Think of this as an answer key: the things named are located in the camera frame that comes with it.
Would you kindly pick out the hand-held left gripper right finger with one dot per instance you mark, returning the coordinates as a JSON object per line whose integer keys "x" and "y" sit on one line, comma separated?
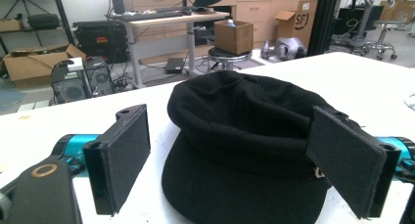
{"x": 350, "y": 162}

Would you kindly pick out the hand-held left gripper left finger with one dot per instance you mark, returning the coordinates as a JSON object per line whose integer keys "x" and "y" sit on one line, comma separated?
{"x": 124, "y": 158}

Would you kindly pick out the black cap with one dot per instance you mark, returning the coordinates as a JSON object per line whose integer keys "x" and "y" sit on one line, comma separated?
{"x": 243, "y": 142}

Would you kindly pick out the black computer tower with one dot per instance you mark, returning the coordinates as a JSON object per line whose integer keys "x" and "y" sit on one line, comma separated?
{"x": 78, "y": 82}

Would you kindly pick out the black equipment case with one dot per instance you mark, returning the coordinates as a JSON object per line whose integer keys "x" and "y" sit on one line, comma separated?
{"x": 100, "y": 39}

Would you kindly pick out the chrome rolling stool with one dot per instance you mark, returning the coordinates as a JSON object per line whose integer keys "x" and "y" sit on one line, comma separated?
{"x": 381, "y": 38}

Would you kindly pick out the large open cardboard box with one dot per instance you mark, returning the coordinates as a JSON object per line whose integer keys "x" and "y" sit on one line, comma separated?
{"x": 36, "y": 66}

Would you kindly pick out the grey robot head shell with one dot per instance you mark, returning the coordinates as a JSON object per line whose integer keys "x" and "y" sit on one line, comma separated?
{"x": 284, "y": 49}

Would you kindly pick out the wooden standing desk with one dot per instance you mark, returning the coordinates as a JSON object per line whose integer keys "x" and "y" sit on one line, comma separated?
{"x": 169, "y": 25}

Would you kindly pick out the black metal column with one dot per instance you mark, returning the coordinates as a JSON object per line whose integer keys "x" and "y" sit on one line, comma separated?
{"x": 323, "y": 22}

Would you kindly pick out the round black stool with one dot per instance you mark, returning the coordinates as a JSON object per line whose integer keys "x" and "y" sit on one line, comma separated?
{"x": 228, "y": 56}

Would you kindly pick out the printed tall cardboard box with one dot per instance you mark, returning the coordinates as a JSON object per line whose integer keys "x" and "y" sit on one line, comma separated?
{"x": 298, "y": 22}

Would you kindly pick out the black monitor stand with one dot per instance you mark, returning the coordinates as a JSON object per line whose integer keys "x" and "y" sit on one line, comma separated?
{"x": 118, "y": 3}

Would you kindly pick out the black bag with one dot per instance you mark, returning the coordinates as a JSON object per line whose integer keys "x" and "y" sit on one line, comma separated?
{"x": 43, "y": 21}

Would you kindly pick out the small brown cardboard box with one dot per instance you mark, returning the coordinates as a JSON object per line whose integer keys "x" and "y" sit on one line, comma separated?
{"x": 233, "y": 36}

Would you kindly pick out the black metal shelf rack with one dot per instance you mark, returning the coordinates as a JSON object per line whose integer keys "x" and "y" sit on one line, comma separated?
{"x": 36, "y": 18}

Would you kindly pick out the flat cardboard box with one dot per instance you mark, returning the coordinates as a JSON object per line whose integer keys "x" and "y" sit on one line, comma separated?
{"x": 11, "y": 24}

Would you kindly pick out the wooden drawer cabinet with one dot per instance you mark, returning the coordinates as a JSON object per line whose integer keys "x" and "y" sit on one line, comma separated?
{"x": 261, "y": 8}

